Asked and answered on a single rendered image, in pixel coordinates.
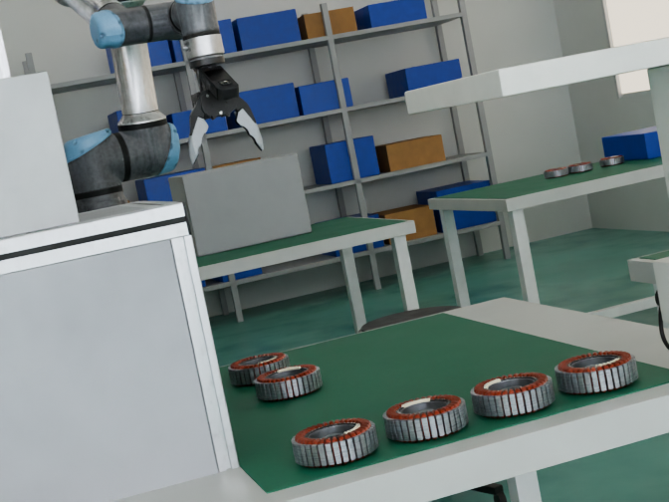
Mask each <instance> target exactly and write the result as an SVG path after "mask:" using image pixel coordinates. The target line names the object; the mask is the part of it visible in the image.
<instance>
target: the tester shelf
mask: <svg viewBox="0 0 669 502"><path fill-rule="evenodd" d="M79 218H80V222H79V223H74V224H69V225H64V226H59V227H54V228H50V229H45V230H40V231H35V232H30V233H25V234H21V235H16V236H11V237H6V238H1V239H0V276H2V275H7V274H11V273H16V272H21V271H25V270H30V269H35V268H40V267H44V266H49V265H54V264H58V263H63V262H68V261H72V260H77V259H82V258H86V257H91V256H96V255H100V254H105V253H110V252H113V251H118V250H123V249H127V248H132V247H137V246H141V245H146V244H151V243H155V242H160V241H165V240H169V239H174V238H179V237H183V236H188V235H191V229H190V224H189V219H188V215H187V210H186V205H185V202H184V201H178V202H176V201H145V200H140V201H137V202H132V203H127V204H122V205H117V206H112V207H107V208H102V209H98V210H93V211H88V212H83V213H79Z"/></svg>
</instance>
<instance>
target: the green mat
mask: <svg viewBox="0 0 669 502"><path fill-rule="evenodd" d="M593 352H597V353H598V351H594V350H590V349H586V348H582V347H578V346H574V345H570V344H566V343H562V342H558V341H554V340H550V339H546V338H542V337H538V336H534V335H530V334H526V333H522V332H518V331H514V330H510V329H506V328H502V327H498V326H494V325H490V324H486V323H482V322H478V321H474V320H469V319H465V318H461V317H457V316H453V315H449V314H445V313H441V314H437V315H433V316H428V317H424V318H420V319H416V320H412V321H408V322H404V323H400V324H396V325H392V326H388V327H383V328H379V329H375V330H371V331H367V332H363V333H359V334H355V335H351V336H347V337H343V338H339V339H334V340H330V341H326V342H322V343H318V344H314V345H310V346H306V347H302V348H298V349H294V350H289V351H285V352H282V353H284V354H286V355H288V356H289V361H290V366H294V365H296V366H297V365H314V366H317V367H319V368H320V372H321V377H322V382H323V385H322V386H320V388H319V389H317V390H316V391H314V392H312V393H308V394H307V395H303V396H299V397H294V398H292V399H290V398H288V399H287V400H285V399H283V400H278V401H264V400H262V399H258V398H257V394H256V389H255V386H254V385H248V386H237V385H235V384H232V383H231V381H230V377H229V372H228V367H229V366H231V365H229V366H225V367H221V368H219V369H220V374H221V378H222V383H223V387H224V392H225V397H226V402H227V407H228V411H229V416H230V421H231V426H232V431H233V436H234V440H235V445H236V450H237V455H238V460H239V465H240V467H241V468H242V469H243V470H244V471H245V472H246V473H247V474H248V475H249V476H250V477H251V478H252V479H253V480H254V481H255V482H256V483H257V484H258V485H259V486H260V487H261V488H262V489H263V490H264V491H265V492H266V493H267V494H268V493H272V492H276V491H279V490H283V489H287V488H290V487H294V486H298V485H301V484H305V483H308V482H312V481H316V480H319V479H323V478H327V477H330V476H334V475H337V474H341V473H345V472H348V471H351V470H355V469H358V468H362V467H365V466H369V465H373V464H376V463H380V462H384V461H387V460H391V459H395V458H398V457H402V456H405V455H409V454H413V453H416V452H420V451H424V450H427V449H431V448H434V447H438V446H442V445H445V444H449V443H453V442H456V441H460V440H463V439H467V438H471V437H474V436H478V435H482V434H485V433H489V432H493V431H496V430H500V429H503V428H507V427H511V426H514V425H518V424H522V423H525V422H529V421H532V420H536V419H540V418H543V417H547V416H551V415H554V414H558V413H561V412H565V411H569V410H572V409H576V408H580V407H583V406H587V405H590V404H594V403H598V402H601V401H605V400H609V399H612V398H616V397H620V396H623V395H627V394H630V393H634V392H638V391H641V390H645V389H649V388H652V387H655V386H658V385H662V384H666V383H669V369H666V368H662V367H658V366H654V365H650V364H647V363H643V362H639V361H636V365H637V371H638V379H637V380H635V381H634V382H633V383H631V384H630V385H628V386H626V387H623V388H619V389H617V390H612V391H606V392H601V391H600V393H595V392H594V393H593V394H589V393H588V394H581V395H579V394H569V393H565V392H563V391H561V390H559V389H558V384H557V379H556V373H555V367H556V366H557V365H558V364H559V363H560V362H562V361H563V360H566V359H570V358H571V357H575V356H581V355H582V354H585V355H586V354H588V353H591V355H592V353H593ZM519 373H542V374H545V375H547V376H550V377H551V378H552V381H553V386H554V392H555V398H556V399H555V401H554V402H552V403H551V404H550V405H549V406H548V407H545V408H544V409H541V410H539V411H536V412H531V413H529V414H524V415H518V416H513V415H512V417H505V418H501V417H500V418H496V417H494V418H491V417H483V416H481V415H478V414H476V413H475V412H474V408H473V402H472V397H471V392H470V391H471V389H472V388H473V387H475V386H476V384H478V383H479V382H482V381H483V380H486V379H491V378H492V377H494V378H496V377H501V376H503V375H505V376H507V377H508V374H511V375H513V374H519ZM434 394H435V395H439V394H442V395H444V394H447V395H448V394H451V395H455V396H458V397H462V398H464V399H465V403H466V408H467V414H468V419H469V422H468V424H467V425H465V426H464V427H463V428H462V429H461V430H459V431H458V432H454V433H453V434H449V435H448V436H443V437H442V438H439V437H437V439H432V437H431V439H430V440H429V441H427V440H425V439H424V441H422V442H421V441H418V442H413V441H412V442H399V441H395V440H392V439H389V438H388V437H387V436H386V431H385V426H384V421H383V414H384V413H385V412H386V411H387V410H388V409H389V408H390V407H392V406H393V405H396V404H399V403H400V402H404V401H406V400H408V401H409V400H410V399H415V398H416V397H419V398H420V399H421V397H422V396H425V397H427V396H428V395H431V396H433V395H434ZM354 417H355V418H364V419H367V420H370V421H372V422H374V424H375V429H376V434H377V439H378V447H377V448H376V449H375V450H374V451H373V452H372V453H371V454H369V455H368V456H365V457H364V458H360V459H359V460H355V461H354V462H348V464H343V463H342V464H341V465H336V464H335V466H334V467H331V466H329V467H322V468H318V467H317V468H314V467H312V468H310V467H305V466H303V465H299V464H298V463H296V461H295V456H294V451H293V446H292V441H291V440H292V438H293V437H294V436H296V434H297V433H298V432H299V431H301V430H303V429H305V428H307V427H311V426H312V425H317V424H318V423H321V424H323V422H327V423H329V421H330V420H332V421H333V422H334V423H335V420H336V419H339V420H341V419H342V418H345V419H347V418H354Z"/></svg>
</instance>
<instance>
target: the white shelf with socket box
mask: <svg viewBox="0 0 669 502"><path fill-rule="evenodd" d="M645 69H647V74H648V80H649V86H650V92H651V98H652V104H653V110H654V116H655V121H656V127H657V133H658V139H659V145H660V151H661V157H662V163H663V169H664V175H665V181H666V187H667V192H668V198H669V37H666V38H660V39H655V40H650V41H645V42H639V43H634V44H629V45H624V46H618V47H613V48H608V49H603V50H597V51H592V52H587V53H582V54H576V55H571V56H566V57H561V58H555V59H550V60H545V61H540V62H534V63H529V64H524V65H519V66H514V67H509V68H504V69H499V70H495V71H490V72H486V73H482V74H478V75H474V76H470V77H466V78H461V79H457V80H453V81H449V82H445V83H441V84H436V85H432V86H428V87H424V88H420V89H416V90H412V91H407V92H405V94H404V95H405V99H406V104H407V110H408V113H409V114H410V115H413V114H418V113H423V112H429V111H434V110H439V109H445V108H450V107H456V106H461V105H466V104H472V103H477V102H481V101H487V100H492V99H498V98H503V97H508V96H513V95H518V94H523V93H528V92H533V91H538V90H543V89H549V88H554V87H559V86H564V85H569V84H574V83H579V82H584V81H589V80H594V79H599V78H604V77H609V76H614V75H619V74H625V73H630V72H635V71H640V70H645ZM653 268H654V274H655V279H656V285H657V291H656V294H655V301H656V304H657V305H658V306H659V311H658V322H659V332H660V336H661V340H662V342H663V344H664V345H665V347H666V348H667V349H668V350H669V343H668V342H667V340H666V337H665V334H664V328H663V322H665V323H669V257H666V258H662V259H658V260H655V261H653Z"/></svg>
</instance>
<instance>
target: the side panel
mask: <svg viewBox="0 0 669 502"><path fill-rule="evenodd" d="M169 240H170V245H171V250H172V255H173V259H174V264H175V269H176V274H177V278H178V283H179V288H180V293H181V298H182V302H183V307H184V312H185V317H186V321H187V326H188V331H189V336H190V341H191V345H192V350H193V355H194V359H195V363H196V368H197V373H198V378H199V383H200V387H201V392H202V397H203V402H204V406H205V411H206V416H207V421H208V426H209V430H210V435H211V440H212V445H213V449H214V454H215V459H216V464H217V468H218V472H222V471H226V469H228V468H232V469H233V468H237V467H240V465H239V460H238V455H237V450H236V445H235V440H234V436H233V431H232V426H231V421H230V416H229V411H228V407H227V402H226V397H225V392H224V387H223V383H222V378H221V374H220V369H219V364H218V359H217V355H216V350H215V345H214V340H213V335H212V331H211V326H210V321H209V316H208V311H207V306H206V302H205V297H204V292H203V287H202V282H201V278H200V273H199V268H198V263H197V258H196V253H195V249H194V244H193V239H192V235H188V236H183V237H179V238H174V239H169Z"/></svg>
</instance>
